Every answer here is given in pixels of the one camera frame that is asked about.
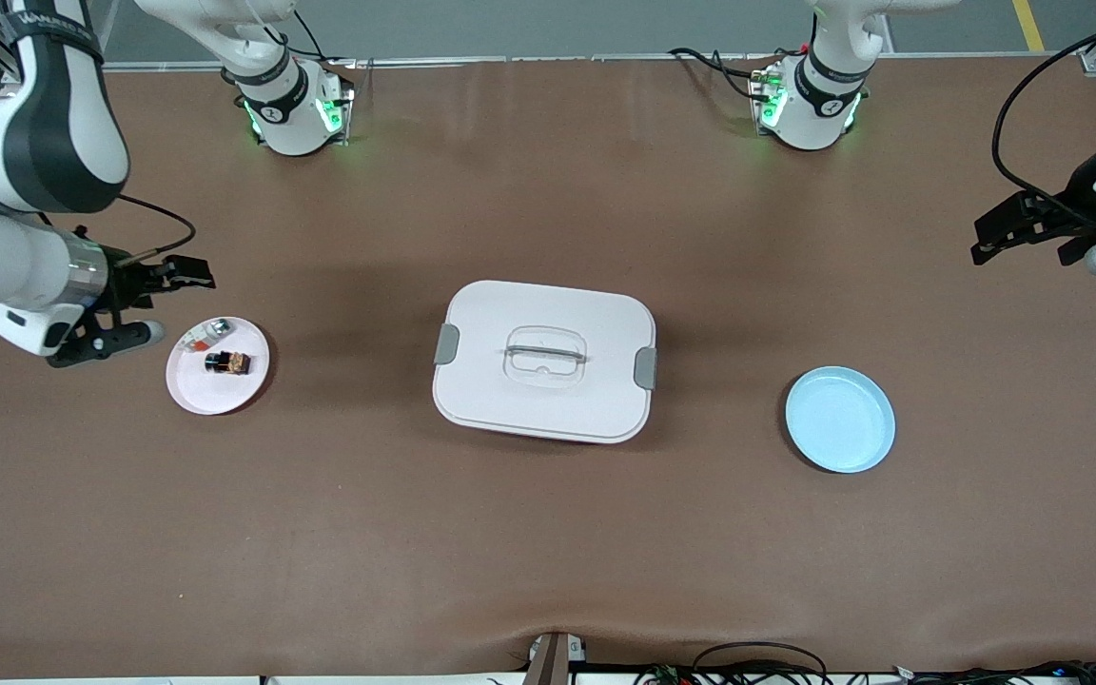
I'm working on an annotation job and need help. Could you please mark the pink round plate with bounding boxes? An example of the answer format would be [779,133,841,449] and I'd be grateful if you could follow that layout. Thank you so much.
[166,316,271,416]

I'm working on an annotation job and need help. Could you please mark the light blue round plate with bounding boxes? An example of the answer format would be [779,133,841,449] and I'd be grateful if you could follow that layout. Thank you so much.
[785,366,896,474]

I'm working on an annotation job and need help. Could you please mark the white lidded storage box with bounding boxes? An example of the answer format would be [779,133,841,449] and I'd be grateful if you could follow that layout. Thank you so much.
[432,280,658,445]

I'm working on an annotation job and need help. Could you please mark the brown table mat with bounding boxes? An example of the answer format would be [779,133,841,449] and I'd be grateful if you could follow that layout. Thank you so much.
[0,57,1096,678]

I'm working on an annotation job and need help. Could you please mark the red and clear switch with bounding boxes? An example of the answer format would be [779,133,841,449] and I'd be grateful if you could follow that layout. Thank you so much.
[179,319,237,355]

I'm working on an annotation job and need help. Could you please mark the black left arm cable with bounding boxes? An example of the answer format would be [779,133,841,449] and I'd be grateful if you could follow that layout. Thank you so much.
[990,5,1096,206]

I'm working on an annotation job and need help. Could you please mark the black base cable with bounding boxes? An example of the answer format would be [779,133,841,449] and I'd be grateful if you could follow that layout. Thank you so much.
[258,10,335,66]
[670,46,773,101]

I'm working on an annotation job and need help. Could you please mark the silver table edge rail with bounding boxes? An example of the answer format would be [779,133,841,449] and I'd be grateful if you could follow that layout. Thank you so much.
[101,52,1082,72]

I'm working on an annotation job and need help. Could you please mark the brown camera mount post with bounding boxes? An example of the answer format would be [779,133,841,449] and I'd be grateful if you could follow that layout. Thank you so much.
[521,630,589,685]

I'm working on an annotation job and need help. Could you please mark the black cable bundle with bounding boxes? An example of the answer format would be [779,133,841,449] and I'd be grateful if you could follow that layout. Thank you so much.
[634,640,1096,685]

